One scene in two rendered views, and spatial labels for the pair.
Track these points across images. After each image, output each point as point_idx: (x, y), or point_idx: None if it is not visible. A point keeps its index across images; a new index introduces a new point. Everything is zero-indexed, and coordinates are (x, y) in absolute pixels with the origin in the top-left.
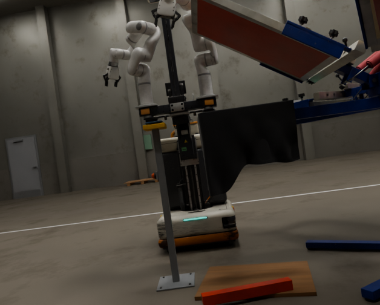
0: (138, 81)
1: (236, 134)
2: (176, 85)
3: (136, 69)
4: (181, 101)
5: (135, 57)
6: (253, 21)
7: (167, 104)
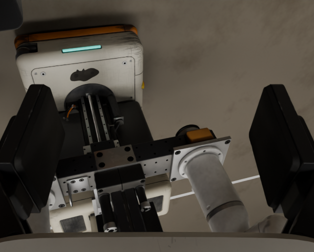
0: (247, 215)
1: None
2: (122, 220)
3: (268, 225)
4: (104, 171)
5: None
6: None
7: (142, 160)
